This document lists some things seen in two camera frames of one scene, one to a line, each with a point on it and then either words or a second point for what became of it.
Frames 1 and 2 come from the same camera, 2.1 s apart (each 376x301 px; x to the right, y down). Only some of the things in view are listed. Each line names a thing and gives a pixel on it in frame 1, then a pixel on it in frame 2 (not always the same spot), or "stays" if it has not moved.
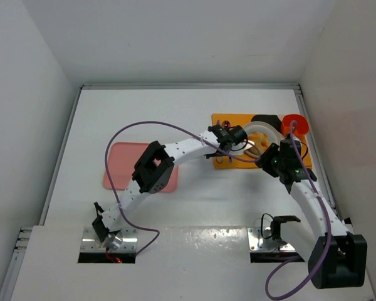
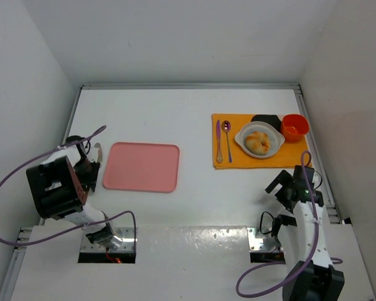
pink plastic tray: x=123 y=158 stays
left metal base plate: x=91 y=244 stays
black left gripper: x=218 y=153 to x=89 y=171
